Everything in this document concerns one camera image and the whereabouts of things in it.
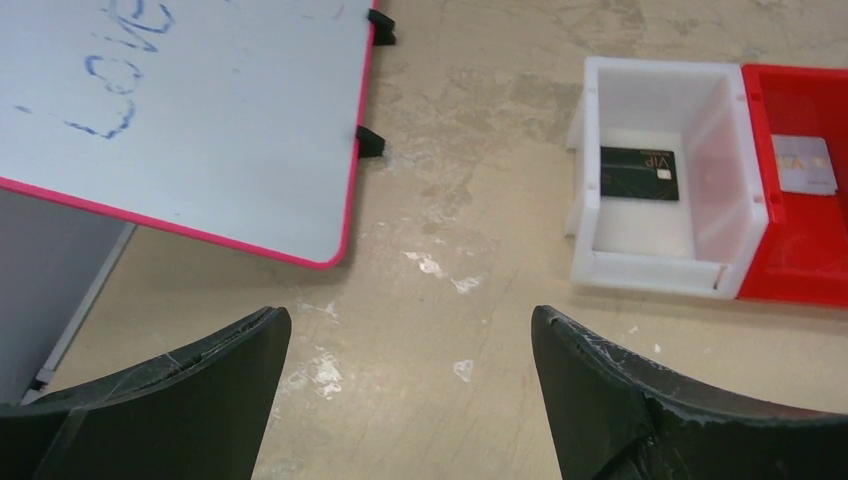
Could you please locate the white plastic bin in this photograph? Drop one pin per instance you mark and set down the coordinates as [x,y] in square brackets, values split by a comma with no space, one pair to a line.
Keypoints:
[702,245]

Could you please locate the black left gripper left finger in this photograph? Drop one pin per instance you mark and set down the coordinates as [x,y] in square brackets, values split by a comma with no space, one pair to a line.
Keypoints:
[197,412]

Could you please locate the black credit card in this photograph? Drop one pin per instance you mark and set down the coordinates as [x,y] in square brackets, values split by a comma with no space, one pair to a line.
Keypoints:
[641,174]

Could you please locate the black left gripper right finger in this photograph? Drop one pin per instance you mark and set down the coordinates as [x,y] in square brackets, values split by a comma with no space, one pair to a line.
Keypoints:
[614,414]

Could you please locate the red plastic bin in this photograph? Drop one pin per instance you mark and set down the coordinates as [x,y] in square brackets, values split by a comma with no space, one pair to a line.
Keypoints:
[802,257]

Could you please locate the pink framed whiteboard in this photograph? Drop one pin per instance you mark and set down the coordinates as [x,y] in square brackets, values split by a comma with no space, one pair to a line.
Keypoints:
[239,123]

